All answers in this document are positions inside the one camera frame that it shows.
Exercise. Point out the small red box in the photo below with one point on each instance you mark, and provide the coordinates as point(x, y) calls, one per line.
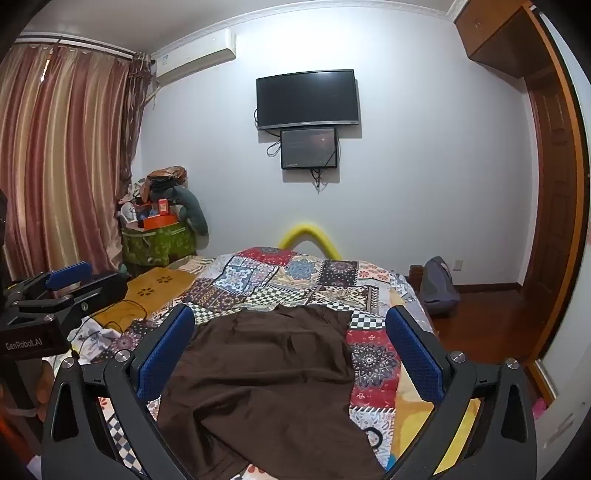
point(164, 206)

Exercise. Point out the brown garment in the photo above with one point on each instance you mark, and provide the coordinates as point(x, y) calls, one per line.
point(272, 383)

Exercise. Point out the brown wooden door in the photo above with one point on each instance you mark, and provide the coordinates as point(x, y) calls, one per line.
point(554, 184)

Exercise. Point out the small black wall monitor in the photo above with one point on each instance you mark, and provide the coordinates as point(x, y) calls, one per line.
point(308, 148)

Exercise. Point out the large black wall television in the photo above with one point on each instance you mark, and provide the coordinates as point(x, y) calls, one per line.
point(307, 99)

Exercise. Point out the patchwork quilt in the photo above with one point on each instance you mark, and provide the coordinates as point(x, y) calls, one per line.
point(304, 277)

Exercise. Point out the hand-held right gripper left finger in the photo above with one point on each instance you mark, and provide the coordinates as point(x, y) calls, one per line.
point(165, 357)

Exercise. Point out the yellow paw print blanket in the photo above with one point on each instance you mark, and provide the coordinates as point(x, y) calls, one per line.
point(159, 281)

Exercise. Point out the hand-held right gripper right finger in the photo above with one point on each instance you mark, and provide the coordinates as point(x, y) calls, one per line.
point(413, 357)

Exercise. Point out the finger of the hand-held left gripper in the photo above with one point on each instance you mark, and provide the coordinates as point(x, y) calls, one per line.
point(69, 273)
point(104, 286)

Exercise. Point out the brown bag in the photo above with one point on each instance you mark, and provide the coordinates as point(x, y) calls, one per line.
point(166, 177)

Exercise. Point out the orange box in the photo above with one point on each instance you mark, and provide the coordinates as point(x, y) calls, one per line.
point(159, 222)

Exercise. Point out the striped pink curtain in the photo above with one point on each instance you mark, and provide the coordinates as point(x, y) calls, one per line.
point(64, 161)

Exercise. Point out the green printed storage bin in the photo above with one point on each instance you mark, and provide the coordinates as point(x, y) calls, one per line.
point(154, 244)

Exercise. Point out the white air conditioner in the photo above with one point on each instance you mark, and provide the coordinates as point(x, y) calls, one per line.
point(198, 53)

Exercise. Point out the wooden overhead cabinet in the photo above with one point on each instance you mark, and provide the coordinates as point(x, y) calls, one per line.
point(498, 32)

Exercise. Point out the grey-green plush toy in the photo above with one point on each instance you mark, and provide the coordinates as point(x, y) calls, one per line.
point(194, 210)

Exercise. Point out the white wall socket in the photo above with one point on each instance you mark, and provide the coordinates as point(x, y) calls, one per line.
point(457, 266)

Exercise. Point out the yellow foam tube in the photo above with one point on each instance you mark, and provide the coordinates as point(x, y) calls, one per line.
point(302, 230)

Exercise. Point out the white printed cloth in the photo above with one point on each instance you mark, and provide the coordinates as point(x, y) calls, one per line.
point(94, 337)

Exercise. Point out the grey backpack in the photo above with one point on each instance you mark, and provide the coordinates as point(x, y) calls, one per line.
point(437, 286)

